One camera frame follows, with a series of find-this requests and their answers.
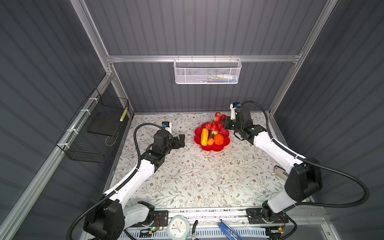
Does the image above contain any large fake orange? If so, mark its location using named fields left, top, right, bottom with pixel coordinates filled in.
left=214, top=134, right=225, bottom=146

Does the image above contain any small fake orange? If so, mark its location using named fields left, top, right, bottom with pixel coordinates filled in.
left=207, top=138, right=215, bottom=146

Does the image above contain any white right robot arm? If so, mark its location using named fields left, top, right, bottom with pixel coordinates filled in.
left=224, top=102, right=323, bottom=222

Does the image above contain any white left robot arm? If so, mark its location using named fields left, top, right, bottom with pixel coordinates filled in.
left=83, top=128, right=185, bottom=240

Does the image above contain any red flower-shaped fruit bowl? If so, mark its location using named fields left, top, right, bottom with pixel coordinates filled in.
left=194, top=125, right=231, bottom=152

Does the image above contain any grey stapler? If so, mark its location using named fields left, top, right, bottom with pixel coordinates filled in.
left=274, top=166, right=289, bottom=181

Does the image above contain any white round clock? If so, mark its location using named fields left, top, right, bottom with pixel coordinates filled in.
left=167, top=215, right=191, bottom=240

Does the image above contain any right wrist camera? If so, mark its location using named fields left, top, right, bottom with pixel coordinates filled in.
left=230, top=102, right=241, bottom=120

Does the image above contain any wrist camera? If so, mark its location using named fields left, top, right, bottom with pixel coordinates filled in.
left=230, top=102, right=241, bottom=120
left=162, top=121, right=172, bottom=134

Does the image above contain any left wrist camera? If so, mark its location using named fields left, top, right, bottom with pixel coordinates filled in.
left=162, top=121, right=172, bottom=134

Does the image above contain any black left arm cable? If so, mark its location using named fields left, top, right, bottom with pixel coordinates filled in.
left=66, top=122, right=166, bottom=240

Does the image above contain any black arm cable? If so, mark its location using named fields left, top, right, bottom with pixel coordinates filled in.
left=66, top=122, right=166, bottom=240
left=239, top=100, right=370, bottom=209

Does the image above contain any white wire mesh basket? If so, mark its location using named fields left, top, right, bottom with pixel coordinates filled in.
left=173, top=57, right=242, bottom=85

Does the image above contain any black wire basket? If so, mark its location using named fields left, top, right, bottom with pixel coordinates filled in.
left=57, top=90, right=130, bottom=164

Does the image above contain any blue handled tool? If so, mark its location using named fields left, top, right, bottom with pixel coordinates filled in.
left=218, top=219, right=244, bottom=240

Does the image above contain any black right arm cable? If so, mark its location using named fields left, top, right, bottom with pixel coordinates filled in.
left=239, top=100, right=370, bottom=209

